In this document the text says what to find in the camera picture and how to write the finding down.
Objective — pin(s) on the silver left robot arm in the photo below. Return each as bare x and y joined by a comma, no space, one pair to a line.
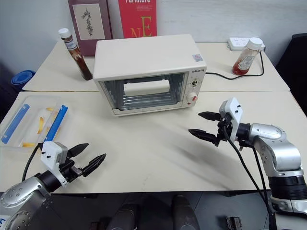
22,191

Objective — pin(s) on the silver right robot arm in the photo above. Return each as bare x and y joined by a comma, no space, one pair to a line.
280,148

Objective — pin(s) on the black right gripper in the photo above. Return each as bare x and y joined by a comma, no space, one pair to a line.
222,130

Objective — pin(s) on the white power strip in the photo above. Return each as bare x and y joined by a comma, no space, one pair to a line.
236,43

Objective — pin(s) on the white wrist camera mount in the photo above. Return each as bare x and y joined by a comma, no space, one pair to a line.
49,151
233,109

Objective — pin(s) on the maroon book plant print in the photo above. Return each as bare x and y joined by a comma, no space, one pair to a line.
90,24

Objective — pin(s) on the tall brown sauce bottle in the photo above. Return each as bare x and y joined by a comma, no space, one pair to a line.
76,57

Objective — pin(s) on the white toaster oven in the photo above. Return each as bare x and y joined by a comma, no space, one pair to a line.
146,55

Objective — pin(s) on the metal oven rack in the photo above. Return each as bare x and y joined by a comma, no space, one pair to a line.
146,101

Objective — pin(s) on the clear plastic tray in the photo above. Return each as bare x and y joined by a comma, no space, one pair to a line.
14,146

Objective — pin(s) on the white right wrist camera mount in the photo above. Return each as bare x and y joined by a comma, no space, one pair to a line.
233,109

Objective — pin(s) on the squat ketchup bottle white cap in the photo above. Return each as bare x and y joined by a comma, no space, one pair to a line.
245,58

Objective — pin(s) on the blue container latch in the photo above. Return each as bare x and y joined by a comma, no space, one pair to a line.
56,123
15,123

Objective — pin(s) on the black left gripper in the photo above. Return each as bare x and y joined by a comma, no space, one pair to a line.
72,170

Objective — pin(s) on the yellow french fry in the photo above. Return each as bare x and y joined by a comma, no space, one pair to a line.
28,144
49,109
41,124

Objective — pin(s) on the black chair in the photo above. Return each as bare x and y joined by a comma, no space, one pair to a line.
293,60

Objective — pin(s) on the dark rounded shape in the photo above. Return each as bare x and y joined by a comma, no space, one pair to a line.
182,213
124,218

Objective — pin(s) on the white paper blue writing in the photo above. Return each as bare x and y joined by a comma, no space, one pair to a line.
3,222

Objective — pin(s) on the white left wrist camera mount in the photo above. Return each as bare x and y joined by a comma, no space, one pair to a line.
49,151

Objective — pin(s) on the blue rolled mat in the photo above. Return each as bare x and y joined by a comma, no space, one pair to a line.
22,77

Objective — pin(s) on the red book gold letters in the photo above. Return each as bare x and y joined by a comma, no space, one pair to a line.
139,19

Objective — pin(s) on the white knob with red mark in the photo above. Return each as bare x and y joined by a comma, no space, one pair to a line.
192,97

